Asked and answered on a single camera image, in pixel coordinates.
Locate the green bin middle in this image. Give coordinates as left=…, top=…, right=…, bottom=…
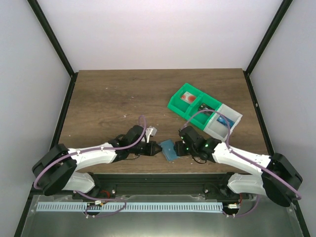
left=187, top=93, right=223, bottom=131

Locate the blue card holder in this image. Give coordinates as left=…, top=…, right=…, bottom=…
left=159, top=139, right=179, bottom=161

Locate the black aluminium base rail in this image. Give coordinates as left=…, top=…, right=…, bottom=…
left=32, top=172, right=292, bottom=198

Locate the black frame post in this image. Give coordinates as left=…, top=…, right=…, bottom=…
left=245, top=0, right=293, bottom=75
left=26, top=0, right=76, bottom=77

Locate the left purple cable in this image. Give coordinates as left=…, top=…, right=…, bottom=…
left=33, top=115, right=148, bottom=219

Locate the green bin far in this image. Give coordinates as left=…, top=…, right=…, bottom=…
left=167, top=83, right=203, bottom=119

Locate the black card in bin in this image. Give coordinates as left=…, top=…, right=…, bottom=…
left=198, top=103, right=214, bottom=115

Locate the black frame post left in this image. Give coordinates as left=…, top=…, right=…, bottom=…
left=26, top=0, right=76, bottom=77

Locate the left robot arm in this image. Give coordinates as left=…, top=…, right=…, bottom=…
left=32, top=125, right=162, bottom=198

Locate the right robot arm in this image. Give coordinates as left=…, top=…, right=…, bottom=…
left=174, top=126, right=303, bottom=207

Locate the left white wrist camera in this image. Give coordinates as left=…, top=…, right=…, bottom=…
left=145, top=126, right=157, bottom=143

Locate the metal base plate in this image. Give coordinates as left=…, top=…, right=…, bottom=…
left=16, top=196, right=304, bottom=237

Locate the red white card in bin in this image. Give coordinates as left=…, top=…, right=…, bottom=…
left=181, top=91, right=197, bottom=104

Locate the black frame post right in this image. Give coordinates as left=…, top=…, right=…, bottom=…
left=245, top=0, right=293, bottom=75

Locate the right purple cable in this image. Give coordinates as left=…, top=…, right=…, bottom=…
left=179, top=109, right=302, bottom=218

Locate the white slotted cable duct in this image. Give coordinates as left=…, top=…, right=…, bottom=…
left=36, top=202, right=223, bottom=213

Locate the blue card in bin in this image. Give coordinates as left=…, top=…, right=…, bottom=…
left=217, top=116, right=235, bottom=128

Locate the green bin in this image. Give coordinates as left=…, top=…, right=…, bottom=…
left=187, top=93, right=223, bottom=131
left=167, top=83, right=203, bottom=119

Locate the purple cable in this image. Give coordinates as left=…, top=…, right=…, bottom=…
left=33, top=115, right=148, bottom=219
left=179, top=109, right=302, bottom=218

